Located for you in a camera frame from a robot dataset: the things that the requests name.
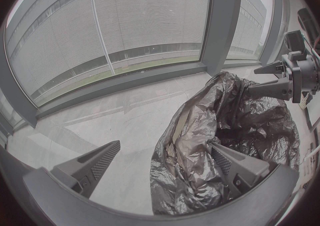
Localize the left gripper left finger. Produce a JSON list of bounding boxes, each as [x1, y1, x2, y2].
[[52, 140, 121, 199]]

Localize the window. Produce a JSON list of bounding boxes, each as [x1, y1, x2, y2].
[[0, 0, 292, 143]]

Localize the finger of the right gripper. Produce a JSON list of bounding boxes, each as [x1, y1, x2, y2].
[[247, 78, 293, 101], [253, 61, 285, 76]]

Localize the white perforated laundry basket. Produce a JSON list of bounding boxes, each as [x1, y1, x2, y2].
[[299, 91, 313, 110]]

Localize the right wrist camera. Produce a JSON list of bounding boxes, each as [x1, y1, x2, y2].
[[283, 30, 308, 62]]

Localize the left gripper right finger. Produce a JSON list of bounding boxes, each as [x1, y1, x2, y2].
[[211, 143, 270, 195]]

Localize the black plastic bag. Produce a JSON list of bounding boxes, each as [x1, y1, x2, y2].
[[150, 71, 300, 216]]

